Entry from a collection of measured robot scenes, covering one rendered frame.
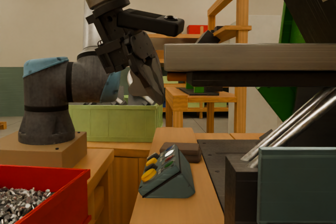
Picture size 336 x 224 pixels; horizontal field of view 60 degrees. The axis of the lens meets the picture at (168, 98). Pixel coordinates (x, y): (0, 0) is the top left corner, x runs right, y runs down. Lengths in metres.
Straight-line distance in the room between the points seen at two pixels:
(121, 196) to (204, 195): 0.84
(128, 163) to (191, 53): 1.10
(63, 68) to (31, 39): 7.31
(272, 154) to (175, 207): 0.24
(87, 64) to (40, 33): 7.25
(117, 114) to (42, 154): 0.63
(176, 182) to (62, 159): 0.36
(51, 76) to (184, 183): 0.48
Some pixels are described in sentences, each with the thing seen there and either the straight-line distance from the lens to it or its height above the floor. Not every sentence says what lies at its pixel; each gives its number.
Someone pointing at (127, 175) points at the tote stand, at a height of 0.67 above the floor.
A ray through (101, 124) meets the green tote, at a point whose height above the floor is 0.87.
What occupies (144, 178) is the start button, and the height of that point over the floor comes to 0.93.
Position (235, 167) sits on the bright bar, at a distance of 0.33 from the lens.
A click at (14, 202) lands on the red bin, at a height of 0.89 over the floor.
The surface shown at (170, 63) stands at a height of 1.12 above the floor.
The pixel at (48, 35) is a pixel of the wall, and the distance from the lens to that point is 8.00.
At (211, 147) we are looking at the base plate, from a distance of 0.84.
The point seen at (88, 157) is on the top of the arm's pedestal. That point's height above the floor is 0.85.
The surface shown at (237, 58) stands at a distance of 0.20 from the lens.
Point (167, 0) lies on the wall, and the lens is 7.75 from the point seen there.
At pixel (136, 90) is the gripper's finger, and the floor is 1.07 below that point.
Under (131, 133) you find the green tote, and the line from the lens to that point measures 1.36.
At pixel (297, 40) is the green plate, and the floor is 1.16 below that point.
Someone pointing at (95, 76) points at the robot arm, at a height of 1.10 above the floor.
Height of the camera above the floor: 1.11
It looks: 5 degrees down
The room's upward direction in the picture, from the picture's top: straight up
